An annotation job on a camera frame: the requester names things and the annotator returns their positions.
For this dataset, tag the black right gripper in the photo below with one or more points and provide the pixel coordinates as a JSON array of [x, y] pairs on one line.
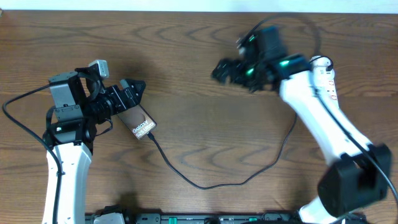
[[237, 65]]

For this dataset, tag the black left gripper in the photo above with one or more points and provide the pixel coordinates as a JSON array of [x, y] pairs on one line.
[[124, 104]]

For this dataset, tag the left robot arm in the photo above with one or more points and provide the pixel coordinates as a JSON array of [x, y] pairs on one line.
[[81, 103]]

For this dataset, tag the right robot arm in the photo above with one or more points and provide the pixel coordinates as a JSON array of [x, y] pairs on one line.
[[358, 171]]

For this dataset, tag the white USB charger adapter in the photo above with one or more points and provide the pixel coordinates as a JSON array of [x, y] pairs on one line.
[[323, 66]]

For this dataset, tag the white power strip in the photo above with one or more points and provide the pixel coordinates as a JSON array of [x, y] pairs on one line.
[[328, 90]]

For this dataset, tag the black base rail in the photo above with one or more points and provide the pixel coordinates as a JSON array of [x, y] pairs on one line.
[[117, 214]]

